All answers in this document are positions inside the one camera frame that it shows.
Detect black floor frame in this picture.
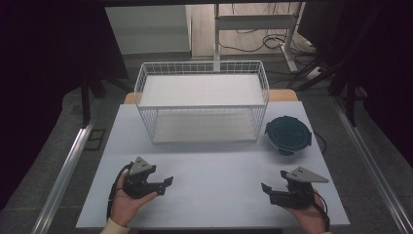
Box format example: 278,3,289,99
83,128,107,152

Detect black floor cables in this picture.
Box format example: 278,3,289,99
218,28,324,90

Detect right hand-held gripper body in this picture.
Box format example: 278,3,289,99
269,166,330,210

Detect thin black cable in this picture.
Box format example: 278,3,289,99
313,131,328,156

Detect person's left hand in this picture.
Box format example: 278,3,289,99
110,181,159,227

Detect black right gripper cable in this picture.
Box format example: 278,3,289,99
311,190,331,232

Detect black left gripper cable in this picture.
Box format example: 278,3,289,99
105,162,134,222

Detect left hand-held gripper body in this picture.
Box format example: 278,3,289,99
121,156,168,200

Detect person's right hand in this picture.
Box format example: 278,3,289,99
283,194,328,234

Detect aluminium rail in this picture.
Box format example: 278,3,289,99
29,98,100,234
330,96,413,234

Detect white wire shelf rack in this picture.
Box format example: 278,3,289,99
133,59,270,144

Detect white cabinet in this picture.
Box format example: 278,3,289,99
104,4,193,57

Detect dark curtain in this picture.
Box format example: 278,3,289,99
0,0,130,211
297,0,413,161

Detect white power strip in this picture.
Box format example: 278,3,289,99
304,65,323,81

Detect black metal stand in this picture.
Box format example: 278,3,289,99
295,55,369,128
79,73,132,129

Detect white desk frame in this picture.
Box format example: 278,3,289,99
212,1,307,73

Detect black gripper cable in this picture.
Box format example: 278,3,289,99
105,162,134,222
311,190,331,232

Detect round dark lidded container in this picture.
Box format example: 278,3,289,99
264,115,313,157

